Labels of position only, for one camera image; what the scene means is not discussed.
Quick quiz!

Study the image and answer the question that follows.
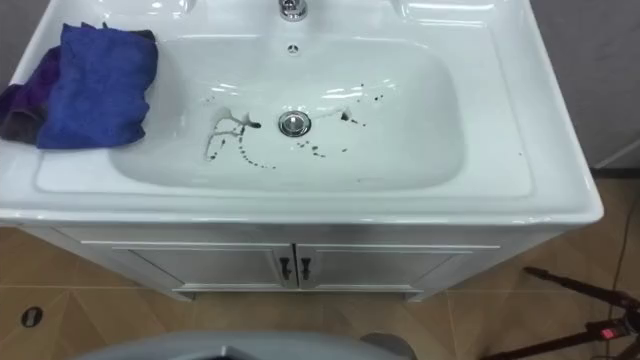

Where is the chrome sink drain plug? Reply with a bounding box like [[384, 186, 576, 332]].
[[277, 110, 312, 138]]

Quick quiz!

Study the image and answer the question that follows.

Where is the white washbasin vanity cabinet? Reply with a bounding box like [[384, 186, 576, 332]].
[[0, 0, 605, 303]]

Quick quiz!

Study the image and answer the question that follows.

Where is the chrome faucet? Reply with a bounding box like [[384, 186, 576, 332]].
[[278, 0, 309, 23]]

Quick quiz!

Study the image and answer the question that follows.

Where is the robot body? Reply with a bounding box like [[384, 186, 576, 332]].
[[69, 330, 412, 360]]

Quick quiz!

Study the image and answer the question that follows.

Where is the blue microfibre cloth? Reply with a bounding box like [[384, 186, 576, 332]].
[[36, 22, 159, 150]]

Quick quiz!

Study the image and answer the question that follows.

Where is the black tripod stand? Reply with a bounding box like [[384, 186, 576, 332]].
[[479, 266, 640, 360]]

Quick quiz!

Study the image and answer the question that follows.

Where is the round floor drain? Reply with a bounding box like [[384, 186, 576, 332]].
[[20, 306, 44, 329]]

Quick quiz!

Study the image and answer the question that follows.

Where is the thin black floor cable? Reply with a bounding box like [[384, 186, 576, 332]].
[[605, 198, 640, 360]]

